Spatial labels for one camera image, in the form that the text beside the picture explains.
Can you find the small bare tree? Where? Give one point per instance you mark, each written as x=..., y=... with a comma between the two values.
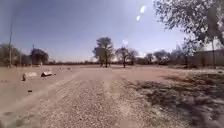
x=123, y=55

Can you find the tall dark tree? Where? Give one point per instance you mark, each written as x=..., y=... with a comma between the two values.
x=104, y=50

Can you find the brown gravel dirt road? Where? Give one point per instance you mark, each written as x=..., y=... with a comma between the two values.
x=90, y=100

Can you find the row of distant trees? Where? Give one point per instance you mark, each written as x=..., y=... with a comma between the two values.
x=160, y=56

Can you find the dark concrete block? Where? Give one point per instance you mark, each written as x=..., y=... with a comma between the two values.
x=46, y=73

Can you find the dark bushy tree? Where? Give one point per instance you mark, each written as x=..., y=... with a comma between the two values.
x=39, y=56

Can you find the long low building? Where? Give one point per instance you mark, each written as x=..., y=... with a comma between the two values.
x=208, y=57

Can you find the large overhanging tree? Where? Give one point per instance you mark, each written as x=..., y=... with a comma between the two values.
x=200, y=20

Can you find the thin grey pole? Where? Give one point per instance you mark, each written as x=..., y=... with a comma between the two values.
x=11, y=43

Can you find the green leafy tree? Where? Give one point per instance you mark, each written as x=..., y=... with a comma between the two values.
x=5, y=55

